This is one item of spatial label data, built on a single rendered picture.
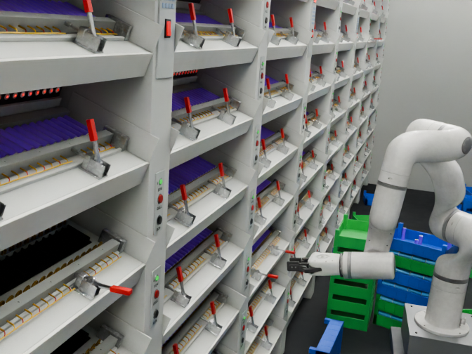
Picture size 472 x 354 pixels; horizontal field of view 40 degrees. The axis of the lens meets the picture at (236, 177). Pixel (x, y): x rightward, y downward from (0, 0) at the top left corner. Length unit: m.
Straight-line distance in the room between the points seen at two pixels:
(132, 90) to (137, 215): 0.23
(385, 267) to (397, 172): 0.29
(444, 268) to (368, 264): 0.40
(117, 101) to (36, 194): 0.33
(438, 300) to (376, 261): 0.43
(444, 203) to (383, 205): 0.31
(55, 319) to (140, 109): 0.40
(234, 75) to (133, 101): 0.70
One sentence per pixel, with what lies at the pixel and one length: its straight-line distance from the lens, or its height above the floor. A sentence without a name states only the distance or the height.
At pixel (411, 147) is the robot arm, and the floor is 1.06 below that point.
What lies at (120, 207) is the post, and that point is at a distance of 1.23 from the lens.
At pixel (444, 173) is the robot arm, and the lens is 2.15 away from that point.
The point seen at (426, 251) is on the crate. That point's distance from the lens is 3.08.
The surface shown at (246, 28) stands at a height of 1.38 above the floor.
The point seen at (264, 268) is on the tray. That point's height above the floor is 0.54.
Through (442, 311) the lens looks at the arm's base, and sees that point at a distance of 2.39.
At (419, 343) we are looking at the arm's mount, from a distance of 2.36.
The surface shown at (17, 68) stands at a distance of 0.83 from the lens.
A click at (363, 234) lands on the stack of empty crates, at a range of 3.28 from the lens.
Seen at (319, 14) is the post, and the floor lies 1.46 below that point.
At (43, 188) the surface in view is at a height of 1.14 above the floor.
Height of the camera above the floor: 1.38
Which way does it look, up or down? 13 degrees down
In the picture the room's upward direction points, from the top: 4 degrees clockwise
